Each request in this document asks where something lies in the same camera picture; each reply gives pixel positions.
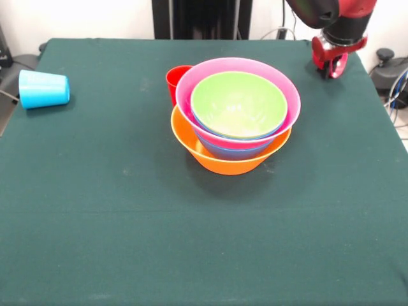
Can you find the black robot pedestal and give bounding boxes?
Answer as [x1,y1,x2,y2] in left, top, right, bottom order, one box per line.
[152,0,253,41]

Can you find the black wall cable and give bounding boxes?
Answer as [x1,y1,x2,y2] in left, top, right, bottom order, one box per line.
[277,0,298,41]

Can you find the orange bowl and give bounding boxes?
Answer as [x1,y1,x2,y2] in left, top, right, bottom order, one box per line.
[170,105,293,176]

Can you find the large pink bowl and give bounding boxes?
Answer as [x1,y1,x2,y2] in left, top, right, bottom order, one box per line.
[175,57,302,150]

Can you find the green bowl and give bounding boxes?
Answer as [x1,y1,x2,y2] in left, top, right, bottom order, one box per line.
[190,71,288,138]

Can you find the blue bowl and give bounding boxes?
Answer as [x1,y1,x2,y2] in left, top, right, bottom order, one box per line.
[191,111,288,142]
[196,133,273,161]

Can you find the tangled cables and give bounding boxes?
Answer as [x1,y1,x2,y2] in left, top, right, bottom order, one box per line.
[384,70,408,128]

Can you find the dark green tablecloth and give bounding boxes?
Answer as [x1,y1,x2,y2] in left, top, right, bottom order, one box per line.
[0,37,408,306]

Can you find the blue cup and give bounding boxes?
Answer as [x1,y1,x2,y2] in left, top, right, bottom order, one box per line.
[18,69,71,110]

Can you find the red cup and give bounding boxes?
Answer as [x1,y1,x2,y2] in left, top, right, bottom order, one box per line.
[165,65,194,108]

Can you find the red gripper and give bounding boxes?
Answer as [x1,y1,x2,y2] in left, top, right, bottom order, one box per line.
[311,34,368,80]

